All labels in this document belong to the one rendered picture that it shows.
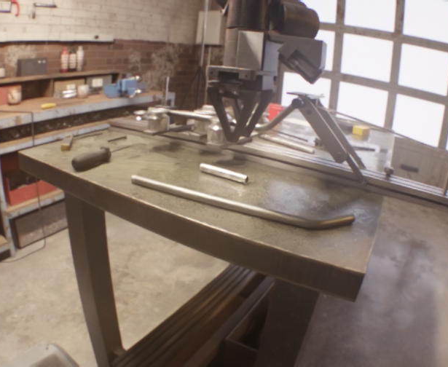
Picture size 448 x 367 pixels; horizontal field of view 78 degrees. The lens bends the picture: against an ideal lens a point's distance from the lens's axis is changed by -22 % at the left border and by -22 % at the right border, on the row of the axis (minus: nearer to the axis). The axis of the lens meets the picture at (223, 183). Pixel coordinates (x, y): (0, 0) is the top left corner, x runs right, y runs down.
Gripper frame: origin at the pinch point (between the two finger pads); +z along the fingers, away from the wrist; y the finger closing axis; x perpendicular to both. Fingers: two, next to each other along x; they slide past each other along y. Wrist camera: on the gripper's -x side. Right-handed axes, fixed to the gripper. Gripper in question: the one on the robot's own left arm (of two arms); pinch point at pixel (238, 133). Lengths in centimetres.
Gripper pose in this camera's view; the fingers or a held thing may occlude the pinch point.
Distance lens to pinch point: 47.3
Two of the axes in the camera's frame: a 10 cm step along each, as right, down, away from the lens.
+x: -9.1, -2.1, 3.7
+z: -0.8, 9.4, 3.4
